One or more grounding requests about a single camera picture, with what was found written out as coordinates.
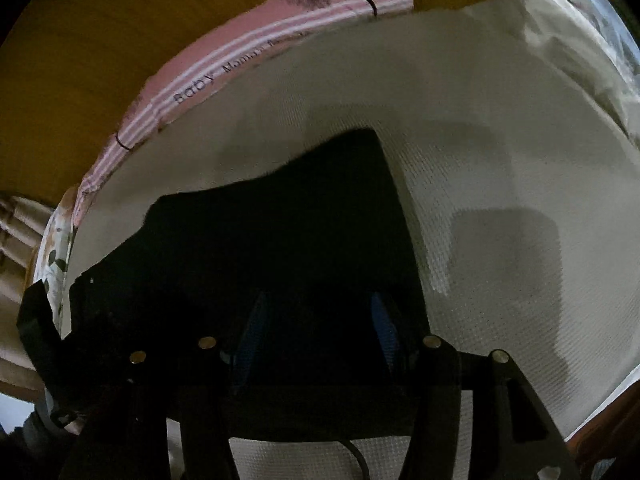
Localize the white floral blanket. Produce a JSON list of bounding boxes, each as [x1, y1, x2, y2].
[[566, 0, 639, 130]]

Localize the pink striped baby pillow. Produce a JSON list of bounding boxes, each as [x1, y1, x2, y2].
[[72, 0, 413, 226]]

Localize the beige textured bed sheet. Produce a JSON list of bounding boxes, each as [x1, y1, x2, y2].
[[53, 0, 639, 479]]

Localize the wooden headboard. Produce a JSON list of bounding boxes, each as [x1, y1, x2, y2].
[[0, 0, 532, 206]]

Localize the black pants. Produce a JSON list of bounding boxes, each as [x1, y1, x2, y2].
[[64, 127, 432, 441]]

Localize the floral patterned pillow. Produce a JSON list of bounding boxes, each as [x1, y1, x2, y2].
[[32, 185, 78, 332]]

